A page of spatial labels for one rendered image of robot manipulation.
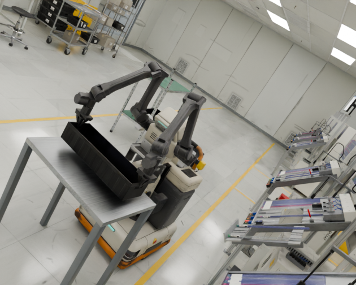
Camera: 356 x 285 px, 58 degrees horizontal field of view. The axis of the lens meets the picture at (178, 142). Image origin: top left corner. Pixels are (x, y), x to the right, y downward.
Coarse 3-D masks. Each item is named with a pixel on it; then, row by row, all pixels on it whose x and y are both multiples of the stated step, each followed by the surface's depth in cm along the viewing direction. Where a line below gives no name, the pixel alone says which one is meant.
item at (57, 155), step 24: (24, 144) 180; (48, 144) 184; (24, 168) 187; (72, 168) 176; (72, 192) 161; (96, 192) 169; (0, 216) 197; (48, 216) 235; (96, 216) 154; (120, 216) 163; (144, 216) 190; (96, 240) 158; (72, 264) 163
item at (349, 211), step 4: (340, 196) 266; (344, 196) 264; (348, 196) 262; (340, 200) 256; (344, 200) 254; (348, 200) 252; (344, 204) 244; (348, 204) 243; (352, 204) 241; (344, 208) 236; (348, 208) 234; (352, 208) 233; (344, 212) 228; (348, 212) 227; (352, 212) 226; (344, 216) 228; (348, 216) 227; (352, 216) 226; (348, 220) 228; (352, 220) 227
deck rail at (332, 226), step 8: (264, 224) 250; (272, 224) 247; (280, 224) 245; (288, 224) 242; (296, 224) 240; (304, 224) 238; (312, 224) 236; (320, 224) 233; (328, 224) 231; (336, 224) 229; (344, 224) 227
